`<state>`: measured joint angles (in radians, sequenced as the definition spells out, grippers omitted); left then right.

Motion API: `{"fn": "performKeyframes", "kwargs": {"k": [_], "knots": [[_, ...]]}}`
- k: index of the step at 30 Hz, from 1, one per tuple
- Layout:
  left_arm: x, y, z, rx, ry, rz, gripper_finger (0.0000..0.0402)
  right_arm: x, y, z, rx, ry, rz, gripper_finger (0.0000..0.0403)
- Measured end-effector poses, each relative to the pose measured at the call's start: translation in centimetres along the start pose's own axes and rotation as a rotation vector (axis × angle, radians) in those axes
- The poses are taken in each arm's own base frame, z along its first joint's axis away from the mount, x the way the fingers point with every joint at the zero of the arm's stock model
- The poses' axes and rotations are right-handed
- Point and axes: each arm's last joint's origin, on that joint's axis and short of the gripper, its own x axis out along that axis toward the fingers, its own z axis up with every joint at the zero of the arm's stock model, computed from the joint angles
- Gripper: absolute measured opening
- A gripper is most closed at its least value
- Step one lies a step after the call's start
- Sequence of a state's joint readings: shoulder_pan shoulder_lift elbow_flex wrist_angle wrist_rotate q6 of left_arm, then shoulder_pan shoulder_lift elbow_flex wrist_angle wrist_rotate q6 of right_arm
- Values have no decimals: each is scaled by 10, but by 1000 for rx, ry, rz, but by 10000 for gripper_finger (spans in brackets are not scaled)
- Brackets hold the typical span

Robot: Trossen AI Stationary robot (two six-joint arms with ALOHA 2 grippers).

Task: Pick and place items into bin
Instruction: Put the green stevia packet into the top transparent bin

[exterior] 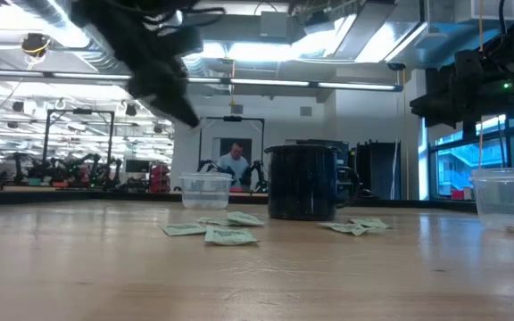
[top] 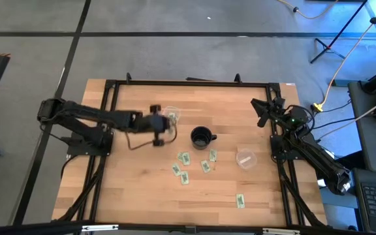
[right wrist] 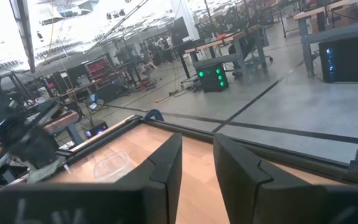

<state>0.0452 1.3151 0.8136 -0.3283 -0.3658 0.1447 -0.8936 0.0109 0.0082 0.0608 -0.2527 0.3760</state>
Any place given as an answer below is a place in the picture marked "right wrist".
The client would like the wooden top grey workbench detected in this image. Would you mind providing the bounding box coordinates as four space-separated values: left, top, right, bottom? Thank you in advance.
293 0 358 78
184 24 270 82

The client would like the red shelf unit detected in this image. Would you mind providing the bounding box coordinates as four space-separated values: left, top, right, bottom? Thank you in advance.
85 57 111 80

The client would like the black table edge rail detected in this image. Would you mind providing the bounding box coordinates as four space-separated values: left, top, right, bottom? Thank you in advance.
67 114 358 185

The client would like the blue clamp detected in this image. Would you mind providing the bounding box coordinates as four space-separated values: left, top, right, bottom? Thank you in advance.
144 108 165 123

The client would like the small clear plastic container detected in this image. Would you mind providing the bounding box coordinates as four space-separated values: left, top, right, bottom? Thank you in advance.
92 151 137 184

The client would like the small black box blue light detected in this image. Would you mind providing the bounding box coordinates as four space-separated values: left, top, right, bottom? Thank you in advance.
84 120 109 139

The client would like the computer tower with green lights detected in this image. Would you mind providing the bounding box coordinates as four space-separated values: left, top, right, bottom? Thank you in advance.
196 63 229 93

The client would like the black monitor on stand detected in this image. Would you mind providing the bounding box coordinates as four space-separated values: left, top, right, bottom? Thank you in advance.
165 16 190 47

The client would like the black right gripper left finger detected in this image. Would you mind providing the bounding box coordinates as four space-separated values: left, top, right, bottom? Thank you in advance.
0 133 183 224

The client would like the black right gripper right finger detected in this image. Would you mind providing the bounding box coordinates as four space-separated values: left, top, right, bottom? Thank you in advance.
213 133 358 224

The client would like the grey metal frame post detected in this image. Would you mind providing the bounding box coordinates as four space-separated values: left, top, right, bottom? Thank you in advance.
9 0 37 74

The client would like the red top workbench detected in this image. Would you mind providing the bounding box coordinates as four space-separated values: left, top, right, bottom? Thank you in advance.
40 108 85 147

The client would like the computer tower with blue lights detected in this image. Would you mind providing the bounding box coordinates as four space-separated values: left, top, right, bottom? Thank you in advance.
318 32 358 84

